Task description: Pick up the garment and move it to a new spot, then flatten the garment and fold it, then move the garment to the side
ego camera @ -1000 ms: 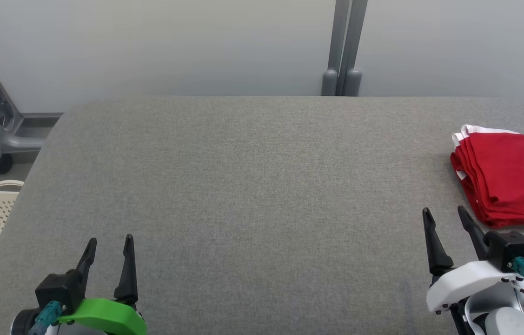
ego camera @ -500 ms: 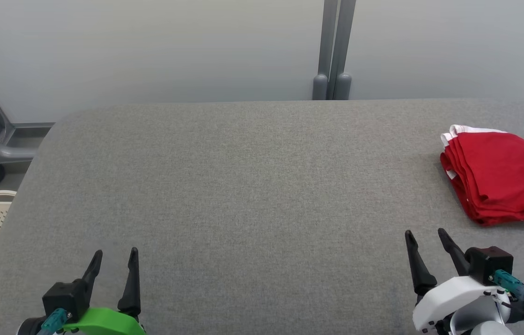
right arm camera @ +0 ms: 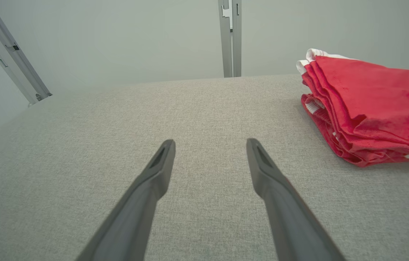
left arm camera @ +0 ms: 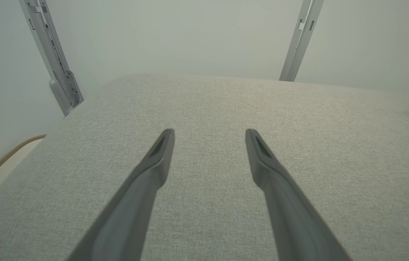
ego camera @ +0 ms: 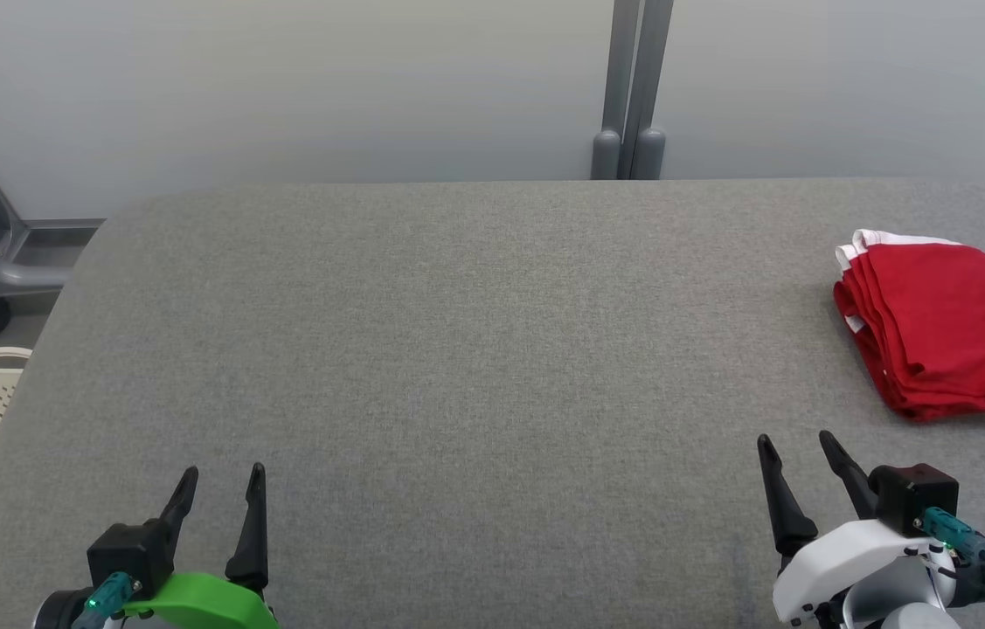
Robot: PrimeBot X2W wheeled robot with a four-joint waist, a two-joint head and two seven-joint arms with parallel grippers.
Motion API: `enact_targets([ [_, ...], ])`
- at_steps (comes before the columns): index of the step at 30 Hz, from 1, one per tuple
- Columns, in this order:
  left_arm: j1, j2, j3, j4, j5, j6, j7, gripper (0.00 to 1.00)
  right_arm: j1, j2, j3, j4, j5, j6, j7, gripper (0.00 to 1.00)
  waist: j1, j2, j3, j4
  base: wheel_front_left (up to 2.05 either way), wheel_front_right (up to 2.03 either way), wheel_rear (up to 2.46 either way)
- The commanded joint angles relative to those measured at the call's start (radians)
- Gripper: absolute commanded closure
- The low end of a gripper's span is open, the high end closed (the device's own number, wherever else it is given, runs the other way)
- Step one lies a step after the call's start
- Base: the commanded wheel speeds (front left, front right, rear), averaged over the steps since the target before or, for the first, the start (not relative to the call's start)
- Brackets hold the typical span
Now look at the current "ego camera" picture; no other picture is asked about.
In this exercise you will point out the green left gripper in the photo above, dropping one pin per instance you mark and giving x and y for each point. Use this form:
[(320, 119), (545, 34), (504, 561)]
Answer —
[(204, 603)]

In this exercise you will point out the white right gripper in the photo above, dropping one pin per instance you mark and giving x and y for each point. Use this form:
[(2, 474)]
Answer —
[(833, 568)]

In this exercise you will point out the red Bulls 23 shorts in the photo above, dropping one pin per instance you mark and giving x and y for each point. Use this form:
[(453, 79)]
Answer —
[(938, 332)]

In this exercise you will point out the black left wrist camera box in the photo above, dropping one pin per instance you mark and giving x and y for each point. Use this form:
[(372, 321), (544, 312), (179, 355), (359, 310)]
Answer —
[(129, 555)]

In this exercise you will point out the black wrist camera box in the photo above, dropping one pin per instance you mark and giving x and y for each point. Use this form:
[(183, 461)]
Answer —
[(129, 555), (912, 498)]

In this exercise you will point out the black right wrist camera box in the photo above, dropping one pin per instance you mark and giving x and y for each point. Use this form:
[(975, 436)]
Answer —
[(912, 498)]

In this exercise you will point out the teal left camera connector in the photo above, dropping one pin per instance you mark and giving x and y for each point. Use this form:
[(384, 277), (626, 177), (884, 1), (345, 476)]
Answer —
[(107, 594)]

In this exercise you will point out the teal camera connector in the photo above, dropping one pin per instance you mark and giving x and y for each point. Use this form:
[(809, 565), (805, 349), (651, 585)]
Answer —
[(946, 528), (107, 594)]

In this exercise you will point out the teal right camera connector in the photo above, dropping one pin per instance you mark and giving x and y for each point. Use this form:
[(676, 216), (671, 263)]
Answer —
[(946, 528)]

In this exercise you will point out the grey slanted metal frame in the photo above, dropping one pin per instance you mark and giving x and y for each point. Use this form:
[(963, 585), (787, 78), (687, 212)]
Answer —
[(11, 275)]

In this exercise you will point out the grey double metal post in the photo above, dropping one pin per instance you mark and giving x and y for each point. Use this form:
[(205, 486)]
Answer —
[(632, 87)]

